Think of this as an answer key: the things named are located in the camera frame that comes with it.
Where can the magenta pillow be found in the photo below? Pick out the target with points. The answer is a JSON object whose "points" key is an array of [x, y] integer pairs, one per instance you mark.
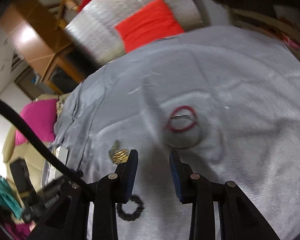
{"points": [[41, 116]]}

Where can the grey bed blanket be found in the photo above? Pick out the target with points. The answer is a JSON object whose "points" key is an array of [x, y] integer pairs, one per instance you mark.
{"points": [[227, 99]]}

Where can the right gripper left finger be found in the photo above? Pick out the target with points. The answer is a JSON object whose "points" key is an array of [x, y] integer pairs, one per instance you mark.
{"points": [[126, 176]]}

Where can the gold hair clip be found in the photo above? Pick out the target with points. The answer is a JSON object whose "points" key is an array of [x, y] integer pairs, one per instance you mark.
{"points": [[118, 155]]}

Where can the wooden cabinet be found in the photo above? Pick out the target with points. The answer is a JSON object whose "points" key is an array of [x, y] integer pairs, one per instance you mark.
{"points": [[30, 28]]}

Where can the teal garment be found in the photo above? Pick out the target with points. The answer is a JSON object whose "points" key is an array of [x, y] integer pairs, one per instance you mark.
{"points": [[8, 200]]}

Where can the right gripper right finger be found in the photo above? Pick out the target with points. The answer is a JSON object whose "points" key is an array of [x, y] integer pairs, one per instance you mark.
{"points": [[181, 175]]}

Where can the red cushion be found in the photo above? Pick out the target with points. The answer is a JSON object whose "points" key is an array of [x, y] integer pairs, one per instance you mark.
{"points": [[152, 22]]}

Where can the thin silver bangle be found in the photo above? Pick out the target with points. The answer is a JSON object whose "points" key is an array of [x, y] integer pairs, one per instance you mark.
{"points": [[182, 131]]}

